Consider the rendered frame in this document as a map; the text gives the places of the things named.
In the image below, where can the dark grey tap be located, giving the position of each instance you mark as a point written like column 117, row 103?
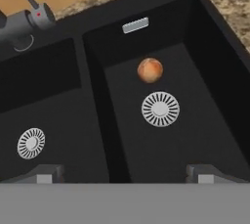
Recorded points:
column 24, row 17

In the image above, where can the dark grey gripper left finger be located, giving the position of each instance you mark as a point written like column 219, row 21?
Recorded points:
column 49, row 171

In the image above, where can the black double sink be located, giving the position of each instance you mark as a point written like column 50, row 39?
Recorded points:
column 81, row 110

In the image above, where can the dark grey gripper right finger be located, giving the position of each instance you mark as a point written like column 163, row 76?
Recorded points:
column 202, row 172

